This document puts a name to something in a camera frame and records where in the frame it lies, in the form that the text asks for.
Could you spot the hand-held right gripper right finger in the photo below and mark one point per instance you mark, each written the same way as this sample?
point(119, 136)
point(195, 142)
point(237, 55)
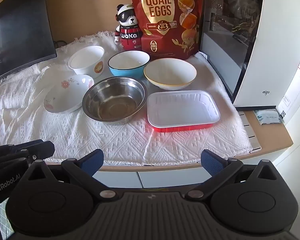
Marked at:
point(211, 163)

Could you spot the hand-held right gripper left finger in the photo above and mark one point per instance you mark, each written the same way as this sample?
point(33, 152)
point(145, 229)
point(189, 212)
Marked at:
point(92, 163)

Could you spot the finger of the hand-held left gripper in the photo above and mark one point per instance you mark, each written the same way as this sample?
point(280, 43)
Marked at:
point(41, 149)

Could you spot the stainless steel bowl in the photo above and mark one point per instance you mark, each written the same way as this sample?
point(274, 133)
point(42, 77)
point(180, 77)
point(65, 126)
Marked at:
point(65, 97)
point(115, 102)

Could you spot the white rectangular container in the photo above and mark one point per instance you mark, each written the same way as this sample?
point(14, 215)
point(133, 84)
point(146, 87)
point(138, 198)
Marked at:
point(182, 110)

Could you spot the blue bowl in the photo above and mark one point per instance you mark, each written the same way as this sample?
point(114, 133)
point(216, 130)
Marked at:
point(127, 71)

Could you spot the tall white bowl orange emblem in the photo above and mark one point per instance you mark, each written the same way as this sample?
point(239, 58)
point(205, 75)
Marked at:
point(86, 60)

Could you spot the white knitted cloth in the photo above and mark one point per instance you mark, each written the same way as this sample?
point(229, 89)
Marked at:
point(65, 137)

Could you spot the white drawer front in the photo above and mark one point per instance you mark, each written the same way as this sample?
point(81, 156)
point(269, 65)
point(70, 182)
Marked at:
point(120, 178)
point(170, 178)

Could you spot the green cutting mat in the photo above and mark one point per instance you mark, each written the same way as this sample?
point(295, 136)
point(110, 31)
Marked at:
point(1, 220)

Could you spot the small wipe packet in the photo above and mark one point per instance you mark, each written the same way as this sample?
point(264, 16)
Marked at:
point(267, 117)

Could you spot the white computer case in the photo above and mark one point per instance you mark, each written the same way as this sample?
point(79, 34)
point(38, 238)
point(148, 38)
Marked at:
point(265, 55)

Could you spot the black computer monitor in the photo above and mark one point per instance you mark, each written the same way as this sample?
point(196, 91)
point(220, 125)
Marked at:
point(15, 30)

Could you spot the red snack bag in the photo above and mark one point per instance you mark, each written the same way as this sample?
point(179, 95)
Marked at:
point(165, 17)

